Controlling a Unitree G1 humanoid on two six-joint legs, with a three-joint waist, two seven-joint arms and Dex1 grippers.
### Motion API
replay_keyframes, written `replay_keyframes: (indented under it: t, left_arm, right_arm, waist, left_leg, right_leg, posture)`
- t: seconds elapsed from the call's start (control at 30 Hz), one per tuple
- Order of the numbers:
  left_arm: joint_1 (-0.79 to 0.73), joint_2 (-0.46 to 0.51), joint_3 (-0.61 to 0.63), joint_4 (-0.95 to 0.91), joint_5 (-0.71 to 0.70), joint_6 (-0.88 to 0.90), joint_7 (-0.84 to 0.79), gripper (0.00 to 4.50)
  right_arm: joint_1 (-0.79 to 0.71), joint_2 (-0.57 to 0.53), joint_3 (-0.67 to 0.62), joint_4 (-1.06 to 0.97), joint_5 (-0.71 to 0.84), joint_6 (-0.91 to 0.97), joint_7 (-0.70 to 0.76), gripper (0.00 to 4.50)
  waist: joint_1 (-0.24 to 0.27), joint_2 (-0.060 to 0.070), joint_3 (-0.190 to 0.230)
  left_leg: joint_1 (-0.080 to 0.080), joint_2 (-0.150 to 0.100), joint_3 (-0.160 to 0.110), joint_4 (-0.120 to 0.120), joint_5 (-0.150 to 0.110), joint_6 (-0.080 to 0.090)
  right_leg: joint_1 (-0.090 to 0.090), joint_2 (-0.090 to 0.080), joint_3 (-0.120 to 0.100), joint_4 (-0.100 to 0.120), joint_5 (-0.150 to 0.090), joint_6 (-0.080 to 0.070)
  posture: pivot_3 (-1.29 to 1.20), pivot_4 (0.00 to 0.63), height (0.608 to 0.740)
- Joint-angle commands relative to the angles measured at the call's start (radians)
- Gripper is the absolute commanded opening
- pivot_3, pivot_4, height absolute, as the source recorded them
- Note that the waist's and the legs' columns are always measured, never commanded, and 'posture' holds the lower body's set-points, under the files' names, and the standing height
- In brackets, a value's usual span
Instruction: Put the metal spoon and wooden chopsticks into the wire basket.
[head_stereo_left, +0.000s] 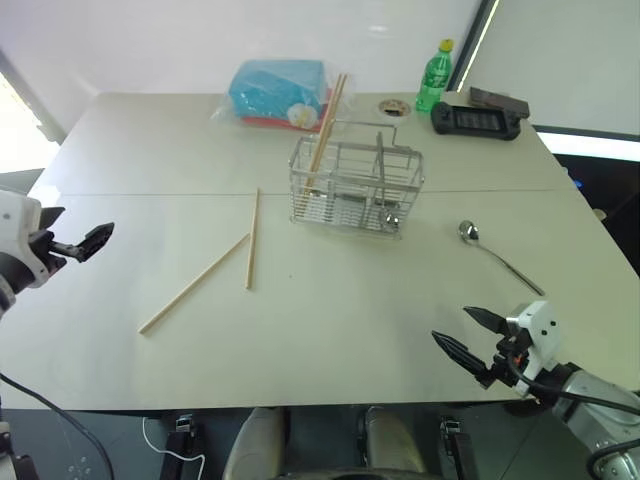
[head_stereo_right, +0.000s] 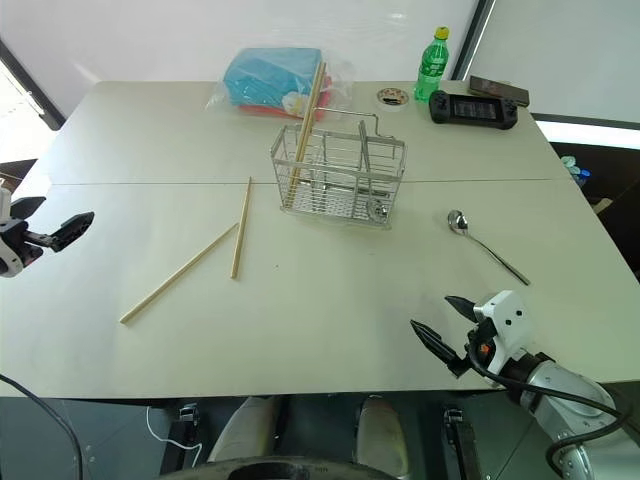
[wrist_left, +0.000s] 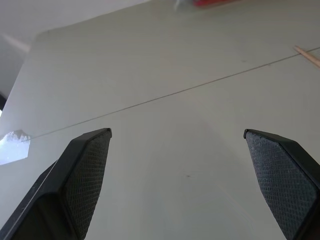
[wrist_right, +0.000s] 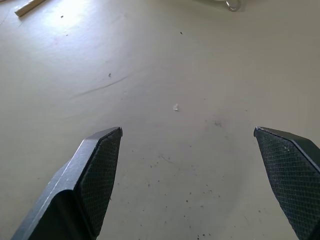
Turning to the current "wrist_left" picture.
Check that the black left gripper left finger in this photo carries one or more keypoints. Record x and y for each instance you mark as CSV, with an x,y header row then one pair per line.
x,y
75,180

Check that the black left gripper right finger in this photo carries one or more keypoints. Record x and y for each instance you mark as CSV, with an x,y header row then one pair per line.
x,y
282,180

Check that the red object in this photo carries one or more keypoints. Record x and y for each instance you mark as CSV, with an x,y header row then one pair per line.
x,y
208,2

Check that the wooden chopstick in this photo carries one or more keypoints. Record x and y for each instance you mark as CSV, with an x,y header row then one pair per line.
x,y
309,55
306,56

